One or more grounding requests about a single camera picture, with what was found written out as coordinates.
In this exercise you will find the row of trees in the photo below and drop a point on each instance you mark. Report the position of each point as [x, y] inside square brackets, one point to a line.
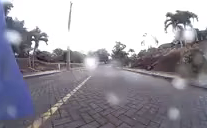
[117, 53]

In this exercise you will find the tall grey pole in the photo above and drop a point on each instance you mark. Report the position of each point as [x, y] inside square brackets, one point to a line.
[68, 50]

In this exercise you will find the grey brick paved road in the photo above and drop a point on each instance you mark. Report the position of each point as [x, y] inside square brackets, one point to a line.
[124, 100]

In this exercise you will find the pale kerb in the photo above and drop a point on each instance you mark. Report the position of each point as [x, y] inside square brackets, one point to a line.
[157, 74]
[41, 73]

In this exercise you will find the brown earth embankment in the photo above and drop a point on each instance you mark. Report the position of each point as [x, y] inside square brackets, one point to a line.
[164, 60]

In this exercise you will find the yellow painted line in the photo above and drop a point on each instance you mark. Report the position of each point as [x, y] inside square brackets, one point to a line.
[54, 108]

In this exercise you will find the earth verge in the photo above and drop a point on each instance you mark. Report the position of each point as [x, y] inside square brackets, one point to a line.
[27, 65]

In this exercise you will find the tall palm tree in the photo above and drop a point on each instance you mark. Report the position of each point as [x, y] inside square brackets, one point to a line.
[179, 20]

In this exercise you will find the group of dark trees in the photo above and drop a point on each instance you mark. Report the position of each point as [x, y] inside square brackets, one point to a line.
[19, 30]

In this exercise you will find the building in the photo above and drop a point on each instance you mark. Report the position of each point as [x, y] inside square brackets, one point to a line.
[203, 35]

